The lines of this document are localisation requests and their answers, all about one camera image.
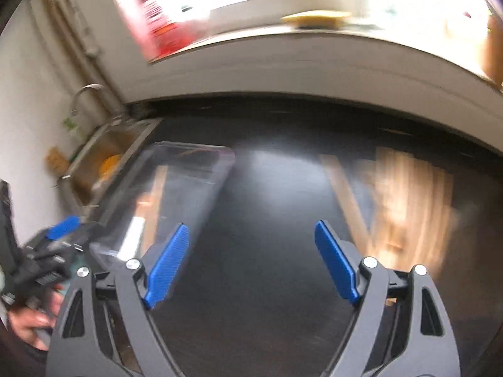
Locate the yellow bowl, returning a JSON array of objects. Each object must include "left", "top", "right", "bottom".
[{"left": 98, "top": 155, "right": 122, "bottom": 177}]

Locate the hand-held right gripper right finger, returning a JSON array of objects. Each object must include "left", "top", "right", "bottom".
[{"left": 314, "top": 220, "right": 461, "bottom": 377}]

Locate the steel faucet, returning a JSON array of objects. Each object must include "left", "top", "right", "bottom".
[{"left": 70, "top": 84, "right": 127, "bottom": 127}]

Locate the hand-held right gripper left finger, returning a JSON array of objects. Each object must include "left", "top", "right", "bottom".
[{"left": 46, "top": 223, "right": 190, "bottom": 377}]

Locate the person's left hand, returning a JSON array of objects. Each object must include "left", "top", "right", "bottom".
[{"left": 7, "top": 282, "right": 67, "bottom": 351}]

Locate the brown cloth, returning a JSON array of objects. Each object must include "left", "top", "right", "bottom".
[{"left": 44, "top": 147, "right": 68, "bottom": 174}]

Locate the clear plastic container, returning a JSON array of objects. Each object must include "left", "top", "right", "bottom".
[{"left": 88, "top": 141, "right": 236, "bottom": 272}]

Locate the green scrubber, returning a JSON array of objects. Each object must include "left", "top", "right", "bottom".
[{"left": 62, "top": 117, "right": 86, "bottom": 139}]

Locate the wall pipe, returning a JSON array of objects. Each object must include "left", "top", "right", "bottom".
[{"left": 49, "top": 0, "right": 103, "bottom": 60}]

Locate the wooden utensil holder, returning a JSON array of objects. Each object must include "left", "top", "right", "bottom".
[{"left": 483, "top": 10, "right": 503, "bottom": 84}]

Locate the yellow sponge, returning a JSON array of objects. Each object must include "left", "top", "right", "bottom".
[{"left": 281, "top": 9, "right": 351, "bottom": 29}]

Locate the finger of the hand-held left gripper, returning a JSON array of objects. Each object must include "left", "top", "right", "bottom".
[{"left": 24, "top": 215, "right": 103, "bottom": 283}]

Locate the steel kitchen sink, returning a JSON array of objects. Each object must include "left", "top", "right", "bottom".
[{"left": 58, "top": 118, "right": 163, "bottom": 213}]

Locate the pile of wooden chopsticks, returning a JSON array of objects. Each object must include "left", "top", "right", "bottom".
[{"left": 318, "top": 145, "right": 462, "bottom": 307}]

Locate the bundle of wooden chopsticks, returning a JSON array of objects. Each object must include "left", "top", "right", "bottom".
[{"left": 118, "top": 165, "right": 170, "bottom": 260}]

